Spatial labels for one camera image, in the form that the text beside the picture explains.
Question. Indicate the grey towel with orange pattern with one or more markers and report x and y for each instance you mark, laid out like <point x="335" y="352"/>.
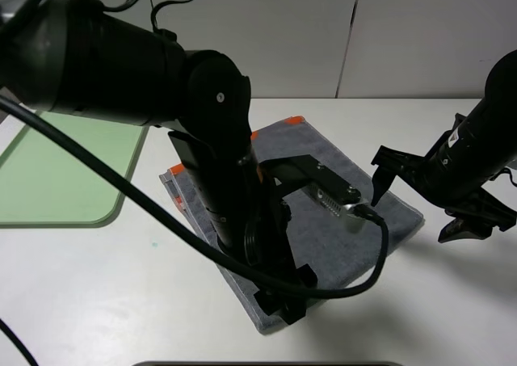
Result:
<point x="338" y="254"/>

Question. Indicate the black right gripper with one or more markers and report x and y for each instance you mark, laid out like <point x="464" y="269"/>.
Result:
<point x="450" y="176"/>

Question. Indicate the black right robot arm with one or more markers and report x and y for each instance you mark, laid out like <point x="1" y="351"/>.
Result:
<point x="496" y="111"/>

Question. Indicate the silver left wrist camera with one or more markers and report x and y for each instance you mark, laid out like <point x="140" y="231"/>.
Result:
<point x="340" y="205"/>

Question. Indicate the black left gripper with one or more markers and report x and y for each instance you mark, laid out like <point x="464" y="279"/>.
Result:
<point x="264" y="244"/>

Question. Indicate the green plastic tray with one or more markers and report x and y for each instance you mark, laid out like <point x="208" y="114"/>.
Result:
<point x="43" y="186"/>

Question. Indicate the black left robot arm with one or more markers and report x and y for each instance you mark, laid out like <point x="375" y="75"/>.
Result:
<point x="74" y="57"/>

